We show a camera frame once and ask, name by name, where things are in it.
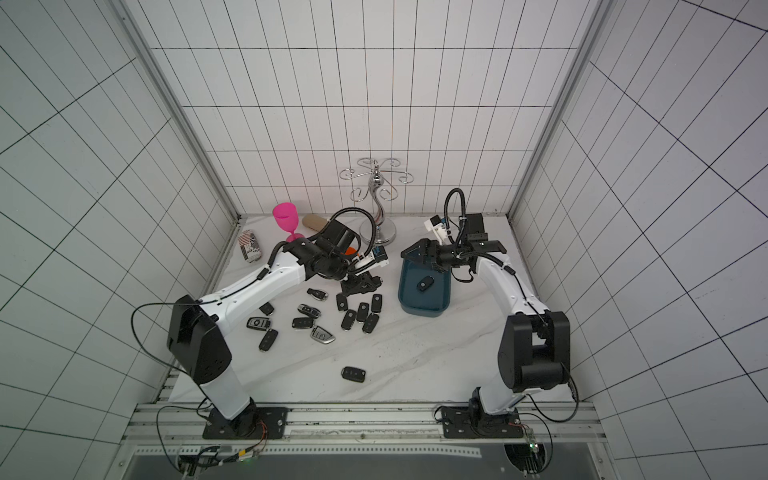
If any black VW flip key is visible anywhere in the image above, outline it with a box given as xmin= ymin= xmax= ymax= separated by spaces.
xmin=356 ymin=302 xmax=370 ymax=322
xmin=336 ymin=293 xmax=348 ymax=312
xmin=341 ymin=309 xmax=357 ymax=331
xmin=417 ymin=276 xmax=435 ymax=292
xmin=371 ymin=294 xmax=383 ymax=314

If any teal plastic storage box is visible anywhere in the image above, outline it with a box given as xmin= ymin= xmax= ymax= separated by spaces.
xmin=398 ymin=259 xmax=452 ymax=318

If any aluminium frame rail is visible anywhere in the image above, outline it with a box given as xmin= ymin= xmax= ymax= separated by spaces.
xmin=123 ymin=401 xmax=607 ymax=447

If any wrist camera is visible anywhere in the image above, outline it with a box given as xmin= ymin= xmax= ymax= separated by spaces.
xmin=424 ymin=215 xmax=448 ymax=241
xmin=358 ymin=245 xmax=389 ymax=270

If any silver black smart key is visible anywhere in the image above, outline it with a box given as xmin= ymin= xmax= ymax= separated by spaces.
xmin=310 ymin=325 xmax=336 ymax=345

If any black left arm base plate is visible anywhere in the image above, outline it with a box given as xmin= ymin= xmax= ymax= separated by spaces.
xmin=202 ymin=405 xmax=289 ymax=441

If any small black key fob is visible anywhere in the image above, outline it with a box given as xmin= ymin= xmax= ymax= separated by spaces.
xmin=259 ymin=302 xmax=275 ymax=316

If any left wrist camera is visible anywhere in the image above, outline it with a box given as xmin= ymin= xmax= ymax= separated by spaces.
xmin=358 ymin=245 xmax=389 ymax=270

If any black flip key buttons up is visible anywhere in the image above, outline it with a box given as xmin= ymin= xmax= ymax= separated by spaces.
xmin=362 ymin=313 xmax=380 ymax=334

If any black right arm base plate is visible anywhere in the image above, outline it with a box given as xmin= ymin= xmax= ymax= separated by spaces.
xmin=436 ymin=406 xmax=523 ymax=440

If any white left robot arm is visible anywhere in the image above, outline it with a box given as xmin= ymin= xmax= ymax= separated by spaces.
xmin=167 ymin=219 xmax=388 ymax=421

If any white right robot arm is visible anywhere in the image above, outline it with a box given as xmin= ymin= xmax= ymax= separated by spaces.
xmin=401 ymin=214 xmax=571 ymax=415

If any lone black flip key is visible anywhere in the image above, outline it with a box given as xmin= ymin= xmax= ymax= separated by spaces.
xmin=341 ymin=366 xmax=366 ymax=383

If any pink plastic wine goblet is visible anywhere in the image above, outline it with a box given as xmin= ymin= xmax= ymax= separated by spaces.
xmin=272 ymin=202 xmax=303 ymax=243

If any beige woven glasses case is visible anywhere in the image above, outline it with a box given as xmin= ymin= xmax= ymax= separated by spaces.
xmin=301 ymin=214 xmax=328 ymax=232

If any black smart key fob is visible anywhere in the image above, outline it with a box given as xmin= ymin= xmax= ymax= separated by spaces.
xmin=292 ymin=317 xmax=315 ymax=330

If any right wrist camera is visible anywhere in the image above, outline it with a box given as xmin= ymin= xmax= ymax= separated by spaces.
xmin=424 ymin=215 xmax=448 ymax=241

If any chrome Mercedes key fob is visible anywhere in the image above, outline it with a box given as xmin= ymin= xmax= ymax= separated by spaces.
xmin=307 ymin=288 xmax=328 ymax=301

